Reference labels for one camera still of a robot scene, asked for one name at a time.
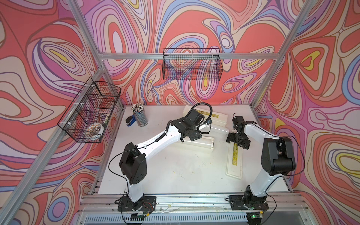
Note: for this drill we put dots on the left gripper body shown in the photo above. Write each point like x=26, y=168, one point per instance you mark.
x=194, y=135

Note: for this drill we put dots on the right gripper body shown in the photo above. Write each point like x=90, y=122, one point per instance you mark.
x=241, y=139

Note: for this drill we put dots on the plastic wrap roll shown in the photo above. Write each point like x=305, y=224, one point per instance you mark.
x=204, y=142

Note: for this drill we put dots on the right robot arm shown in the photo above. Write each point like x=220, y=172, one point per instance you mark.
x=277, y=160

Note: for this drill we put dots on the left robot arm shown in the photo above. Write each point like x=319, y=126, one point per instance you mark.
x=133, y=163

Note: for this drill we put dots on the pencil cup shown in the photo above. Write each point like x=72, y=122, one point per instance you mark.
x=139, y=114

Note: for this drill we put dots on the blue stapler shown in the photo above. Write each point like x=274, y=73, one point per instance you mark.
x=130, y=120

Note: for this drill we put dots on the tape roll in basket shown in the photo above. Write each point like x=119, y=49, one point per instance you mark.
x=94, y=131

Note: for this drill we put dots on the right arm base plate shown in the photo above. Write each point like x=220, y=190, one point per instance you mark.
x=248, y=202

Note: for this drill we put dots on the back wire basket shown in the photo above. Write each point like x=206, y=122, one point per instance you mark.
x=192, y=64

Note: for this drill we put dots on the wire basket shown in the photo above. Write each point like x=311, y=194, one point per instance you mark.
x=192, y=64
x=94, y=103

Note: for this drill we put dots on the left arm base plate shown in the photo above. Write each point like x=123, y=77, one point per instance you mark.
x=145, y=204

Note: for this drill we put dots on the left wire basket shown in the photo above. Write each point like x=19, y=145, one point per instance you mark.
x=94, y=103

